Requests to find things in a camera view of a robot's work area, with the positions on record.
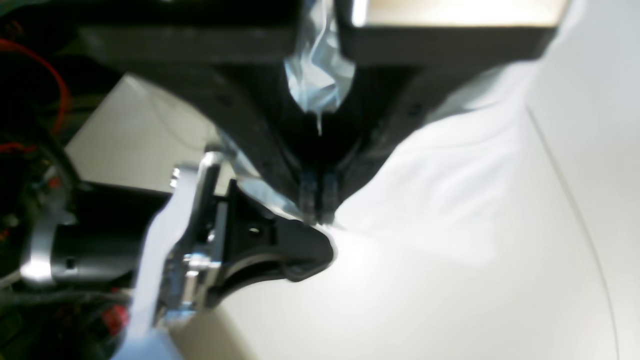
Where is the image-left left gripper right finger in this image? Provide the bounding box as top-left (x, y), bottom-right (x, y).
top-left (320, 0), bottom-right (561, 224)

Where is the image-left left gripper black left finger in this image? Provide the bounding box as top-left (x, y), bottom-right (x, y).
top-left (75, 0), bottom-right (320, 224)

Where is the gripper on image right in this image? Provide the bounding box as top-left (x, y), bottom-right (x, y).
top-left (113, 150), bottom-right (335, 360)

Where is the white t-shirt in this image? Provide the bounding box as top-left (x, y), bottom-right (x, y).
top-left (65, 0), bottom-right (621, 360)

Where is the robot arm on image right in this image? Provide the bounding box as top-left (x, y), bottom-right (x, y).
top-left (1, 1), bottom-right (334, 360)

